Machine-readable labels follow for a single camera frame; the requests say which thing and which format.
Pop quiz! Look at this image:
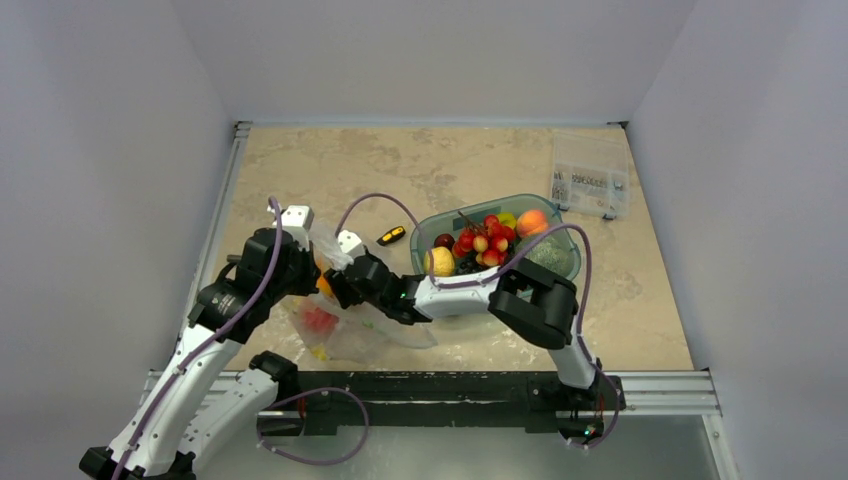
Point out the orange fake peach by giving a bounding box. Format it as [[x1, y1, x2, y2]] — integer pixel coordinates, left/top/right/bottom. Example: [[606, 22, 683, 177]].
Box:
[[514, 209, 549, 238]]

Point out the yellow green fake starfruit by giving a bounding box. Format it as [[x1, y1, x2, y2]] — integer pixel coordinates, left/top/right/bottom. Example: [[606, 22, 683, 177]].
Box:
[[496, 212, 517, 229]]

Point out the orange yellow fake mango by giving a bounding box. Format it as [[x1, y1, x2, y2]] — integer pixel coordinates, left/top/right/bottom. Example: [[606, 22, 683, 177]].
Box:
[[316, 264, 336, 299]]

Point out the clear plastic bag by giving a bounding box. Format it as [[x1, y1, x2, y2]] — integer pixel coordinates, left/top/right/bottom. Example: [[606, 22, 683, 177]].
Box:
[[283, 221, 438, 363]]

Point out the red fake cherry bunch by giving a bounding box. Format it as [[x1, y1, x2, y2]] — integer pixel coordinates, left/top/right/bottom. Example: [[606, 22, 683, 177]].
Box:
[[451, 213, 518, 269]]

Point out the yellow black screwdriver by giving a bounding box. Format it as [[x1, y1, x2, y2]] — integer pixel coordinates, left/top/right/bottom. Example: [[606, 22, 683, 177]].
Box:
[[377, 226, 407, 246]]

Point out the clear plastic screw box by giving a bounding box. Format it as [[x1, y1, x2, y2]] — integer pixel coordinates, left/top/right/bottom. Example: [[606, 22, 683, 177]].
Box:
[[549, 132, 631, 220]]

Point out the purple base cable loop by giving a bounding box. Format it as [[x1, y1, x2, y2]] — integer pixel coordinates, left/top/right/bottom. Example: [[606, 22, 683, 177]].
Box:
[[255, 386, 371, 466]]

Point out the aluminium frame rail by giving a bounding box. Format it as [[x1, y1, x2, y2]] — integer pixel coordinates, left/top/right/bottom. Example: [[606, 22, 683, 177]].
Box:
[[139, 371, 722, 416]]

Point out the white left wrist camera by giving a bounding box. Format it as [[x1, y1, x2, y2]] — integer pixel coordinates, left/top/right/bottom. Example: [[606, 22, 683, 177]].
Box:
[[267, 205, 314, 251]]

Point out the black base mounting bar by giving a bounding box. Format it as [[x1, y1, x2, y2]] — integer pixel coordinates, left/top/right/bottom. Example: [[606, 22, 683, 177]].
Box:
[[248, 352, 625, 444]]

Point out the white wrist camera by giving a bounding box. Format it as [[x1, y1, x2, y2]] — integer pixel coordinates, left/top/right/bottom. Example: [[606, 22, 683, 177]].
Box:
[[267, 205, 314, 251], [337, 230, 367, 259]]

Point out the yellow fake lemon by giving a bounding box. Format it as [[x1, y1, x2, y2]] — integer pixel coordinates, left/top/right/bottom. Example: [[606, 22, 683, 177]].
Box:
[[422, 247, 456, 277]]

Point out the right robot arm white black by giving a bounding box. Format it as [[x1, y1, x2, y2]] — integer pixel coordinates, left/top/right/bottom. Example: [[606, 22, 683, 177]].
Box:
[[323, 254, 601, 407]]

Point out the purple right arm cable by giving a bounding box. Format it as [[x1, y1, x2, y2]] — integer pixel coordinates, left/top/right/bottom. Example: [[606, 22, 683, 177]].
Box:
[[334, 192, 623, 450]]

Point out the red fake apple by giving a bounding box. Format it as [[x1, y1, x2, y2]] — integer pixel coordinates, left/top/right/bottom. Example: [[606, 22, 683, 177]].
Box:
[[301, 307, 339, 335]]

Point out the teal plastic basin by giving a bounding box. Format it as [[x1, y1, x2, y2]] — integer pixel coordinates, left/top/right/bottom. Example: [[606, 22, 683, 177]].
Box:
[[409, 193, 583, 319]]

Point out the dark red fake plum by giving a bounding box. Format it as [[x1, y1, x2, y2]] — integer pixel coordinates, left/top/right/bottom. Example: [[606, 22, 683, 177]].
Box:
[[433, 233, 455, 250]]

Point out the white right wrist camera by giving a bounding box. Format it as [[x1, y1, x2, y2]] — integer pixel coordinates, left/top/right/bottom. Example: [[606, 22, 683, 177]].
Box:
[[337, 230, 367, 259]]

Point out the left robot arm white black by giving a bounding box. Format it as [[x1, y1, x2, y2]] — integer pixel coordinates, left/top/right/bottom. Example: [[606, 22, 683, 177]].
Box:
[[79, 226, 318, 479]]

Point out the dark fake grape bunch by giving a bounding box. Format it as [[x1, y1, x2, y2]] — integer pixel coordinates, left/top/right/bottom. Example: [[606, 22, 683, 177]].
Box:
[[455, 256, 485, 275]]

